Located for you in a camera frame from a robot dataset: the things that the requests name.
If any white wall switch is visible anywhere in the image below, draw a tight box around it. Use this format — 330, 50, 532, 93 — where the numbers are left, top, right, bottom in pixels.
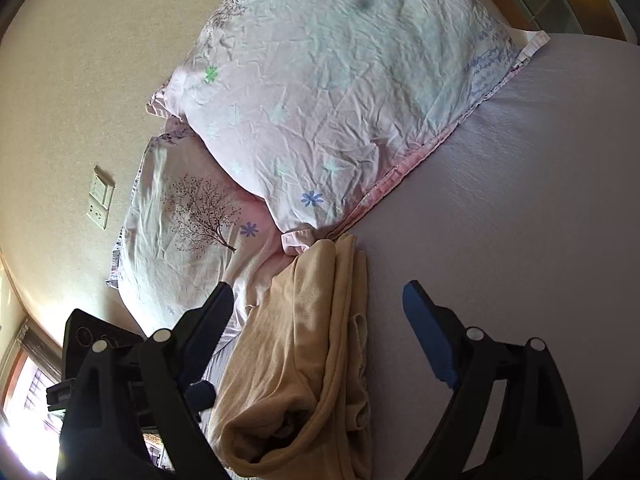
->
89, 164, 117, 207

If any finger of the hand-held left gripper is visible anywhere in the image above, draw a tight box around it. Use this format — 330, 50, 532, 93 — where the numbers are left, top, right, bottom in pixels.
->
187, 380, 217, 409

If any white wall socket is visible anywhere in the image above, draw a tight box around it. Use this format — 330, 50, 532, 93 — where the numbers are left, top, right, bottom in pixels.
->
85, 197, 111, 231

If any beige knit garment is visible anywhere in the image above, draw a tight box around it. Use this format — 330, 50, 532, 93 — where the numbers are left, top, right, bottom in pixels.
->
207, 233, 377, 480

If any large floral pink pillow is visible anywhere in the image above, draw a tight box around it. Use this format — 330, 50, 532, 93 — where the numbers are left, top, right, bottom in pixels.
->
145, 0, 551, 254

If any tree print pink pillow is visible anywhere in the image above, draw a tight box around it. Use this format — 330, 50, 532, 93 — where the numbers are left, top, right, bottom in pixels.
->
103, 127, 297, 347

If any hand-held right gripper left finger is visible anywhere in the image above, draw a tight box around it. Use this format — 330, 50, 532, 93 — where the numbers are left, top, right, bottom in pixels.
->
56, 281, 236, 480

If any window with wooden frame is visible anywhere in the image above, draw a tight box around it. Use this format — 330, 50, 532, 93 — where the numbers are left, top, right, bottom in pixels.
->
0, 319, 67, 441

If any lavender bed sheet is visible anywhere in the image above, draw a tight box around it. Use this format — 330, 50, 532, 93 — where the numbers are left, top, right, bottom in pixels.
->
199, 31, 640, 480

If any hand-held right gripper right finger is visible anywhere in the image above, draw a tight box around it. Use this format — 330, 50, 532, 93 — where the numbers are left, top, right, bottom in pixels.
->
402, 279, 584, 480

